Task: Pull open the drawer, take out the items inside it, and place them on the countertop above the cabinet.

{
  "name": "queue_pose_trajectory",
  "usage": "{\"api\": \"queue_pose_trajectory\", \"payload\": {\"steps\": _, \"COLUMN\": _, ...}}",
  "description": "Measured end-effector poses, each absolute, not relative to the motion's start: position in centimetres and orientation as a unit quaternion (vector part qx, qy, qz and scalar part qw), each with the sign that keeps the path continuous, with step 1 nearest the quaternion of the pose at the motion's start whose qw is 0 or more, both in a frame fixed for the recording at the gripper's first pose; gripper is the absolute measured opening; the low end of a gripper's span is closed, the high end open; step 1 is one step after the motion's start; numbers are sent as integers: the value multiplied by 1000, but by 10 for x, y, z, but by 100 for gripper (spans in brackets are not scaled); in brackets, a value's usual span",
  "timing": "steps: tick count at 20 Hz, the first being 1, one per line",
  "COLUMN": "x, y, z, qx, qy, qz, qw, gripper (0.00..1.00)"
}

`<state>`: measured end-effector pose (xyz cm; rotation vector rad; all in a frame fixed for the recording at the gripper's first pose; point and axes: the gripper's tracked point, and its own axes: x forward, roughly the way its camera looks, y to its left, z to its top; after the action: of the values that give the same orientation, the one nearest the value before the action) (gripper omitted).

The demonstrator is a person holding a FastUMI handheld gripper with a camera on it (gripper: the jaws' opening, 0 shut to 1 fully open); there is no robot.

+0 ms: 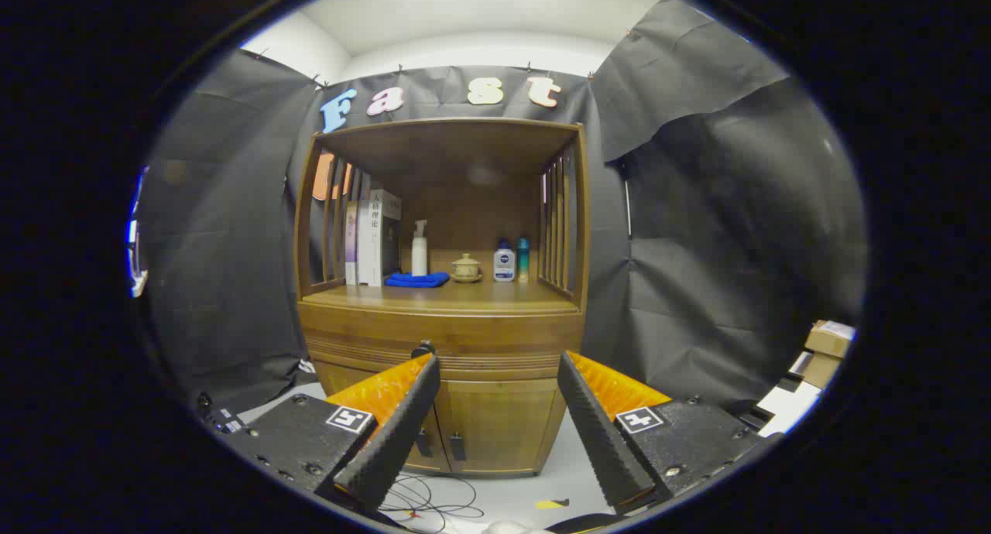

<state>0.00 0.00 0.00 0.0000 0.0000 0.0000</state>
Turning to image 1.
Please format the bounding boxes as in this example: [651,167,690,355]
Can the wooden countertop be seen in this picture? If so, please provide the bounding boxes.
[300,275,581,316]

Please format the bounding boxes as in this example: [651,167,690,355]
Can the cardboard box white label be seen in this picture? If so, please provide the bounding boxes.
[804,320,856,358]

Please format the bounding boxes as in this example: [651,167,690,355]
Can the wooden cabinet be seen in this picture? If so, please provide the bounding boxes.
[293,118,591,479]

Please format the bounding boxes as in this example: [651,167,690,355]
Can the plain cardboard box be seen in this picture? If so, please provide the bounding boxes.
[797,352,841,389]

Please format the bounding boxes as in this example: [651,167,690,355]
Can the black backdrop cloth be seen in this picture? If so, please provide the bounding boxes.
[143,0,866,419]

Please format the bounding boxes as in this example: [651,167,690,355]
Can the wooden drawer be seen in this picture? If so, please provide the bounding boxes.
[300,311,584,380]

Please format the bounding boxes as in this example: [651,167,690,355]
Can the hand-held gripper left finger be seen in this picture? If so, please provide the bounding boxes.
[209,354,442,515]

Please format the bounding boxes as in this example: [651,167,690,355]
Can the black floor cables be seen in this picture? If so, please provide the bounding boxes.
[379,474,485,533]

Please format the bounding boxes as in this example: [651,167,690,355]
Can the thin purple book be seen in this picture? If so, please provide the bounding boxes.
[345,201,359,286]

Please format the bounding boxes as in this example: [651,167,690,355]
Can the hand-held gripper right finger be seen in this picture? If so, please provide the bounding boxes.
[557,351,783,515]

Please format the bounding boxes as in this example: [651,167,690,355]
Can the white book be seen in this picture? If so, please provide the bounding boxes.
[358,190,402,287]

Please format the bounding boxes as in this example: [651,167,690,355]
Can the blue folded cloth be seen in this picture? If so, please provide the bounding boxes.
[385,272,451,289]

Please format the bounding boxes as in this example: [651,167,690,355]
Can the white furniture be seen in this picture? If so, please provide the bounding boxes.
[755,352,823,438]

